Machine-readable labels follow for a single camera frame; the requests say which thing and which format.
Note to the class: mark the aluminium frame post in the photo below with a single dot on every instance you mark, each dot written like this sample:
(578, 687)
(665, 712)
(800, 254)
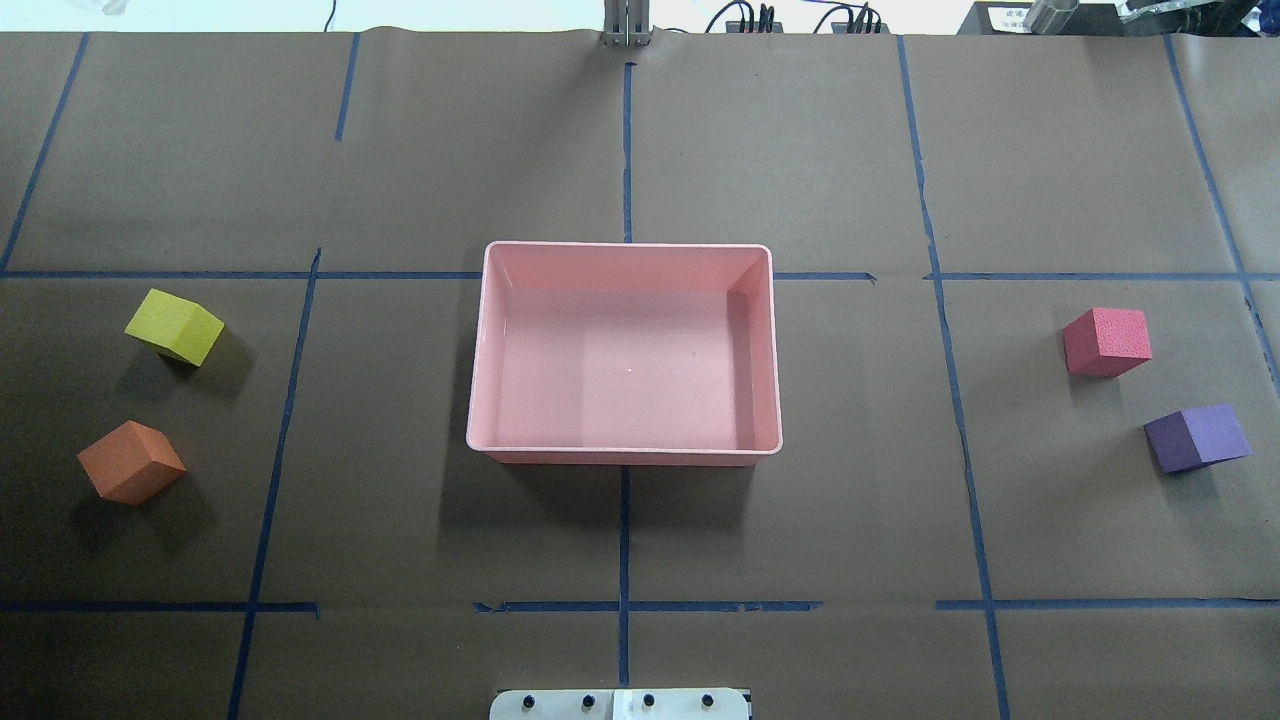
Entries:
(626, 23)

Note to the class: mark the purple foam block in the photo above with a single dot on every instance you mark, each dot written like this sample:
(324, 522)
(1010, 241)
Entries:
(1197, 437)

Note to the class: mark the metal cylinder weight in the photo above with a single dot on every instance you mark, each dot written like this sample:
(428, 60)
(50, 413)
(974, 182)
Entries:
(1048, 17)

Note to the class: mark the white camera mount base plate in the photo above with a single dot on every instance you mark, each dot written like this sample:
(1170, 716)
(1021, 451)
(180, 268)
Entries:
(623, 703)

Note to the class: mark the pink plastic bin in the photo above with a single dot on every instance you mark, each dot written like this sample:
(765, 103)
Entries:
(641, 354)

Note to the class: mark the orange foam block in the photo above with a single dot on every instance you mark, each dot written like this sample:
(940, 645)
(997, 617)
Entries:
(131, 464)

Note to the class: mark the red foam block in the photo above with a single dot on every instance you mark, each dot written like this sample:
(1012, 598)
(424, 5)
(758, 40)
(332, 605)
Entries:
(1106, 342)

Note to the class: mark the yellow foam block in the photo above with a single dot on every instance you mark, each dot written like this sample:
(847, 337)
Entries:
(175, 327)

